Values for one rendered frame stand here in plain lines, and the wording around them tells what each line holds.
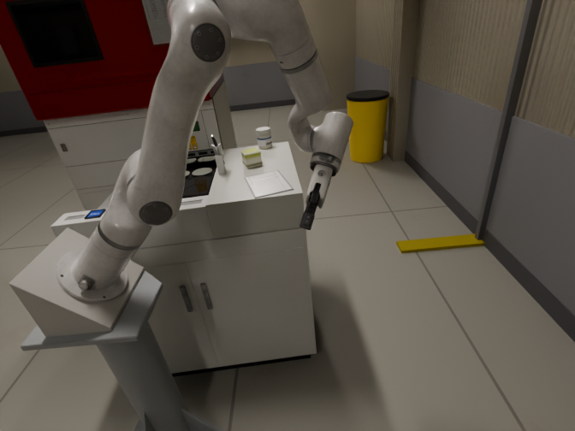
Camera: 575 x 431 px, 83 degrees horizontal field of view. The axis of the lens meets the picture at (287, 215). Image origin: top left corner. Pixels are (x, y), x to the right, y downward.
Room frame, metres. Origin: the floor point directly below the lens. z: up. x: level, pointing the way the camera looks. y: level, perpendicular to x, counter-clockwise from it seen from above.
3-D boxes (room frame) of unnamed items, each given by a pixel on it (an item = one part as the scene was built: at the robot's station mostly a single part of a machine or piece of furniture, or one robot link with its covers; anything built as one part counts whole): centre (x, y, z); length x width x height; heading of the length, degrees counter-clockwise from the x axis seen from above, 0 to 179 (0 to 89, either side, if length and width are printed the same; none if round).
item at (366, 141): (3.79, -1.05, 0.37); 0.48 x 0.47 x 0.75; 178
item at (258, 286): (1.34, 0.42, 0.41); 0.96 x 0.64 x 0.82; 91
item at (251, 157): (1.39, 0.13, 1.00); 0.07 x 0.07 x 0.07; 19
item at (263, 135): (1.62, 0.07, 1.01); 0.07 x 0.07 x 0.10
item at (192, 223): (1.08, 0.56, 0.89); 0.55 x 0.09 x 0.14; 91
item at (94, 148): (1.67, 0.70, 1.02); 0.81 x 0.03 x 0.40; 91
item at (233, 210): (1.36, 0.12, 0.89); 0.62 x 0.35 x 0.14; 1
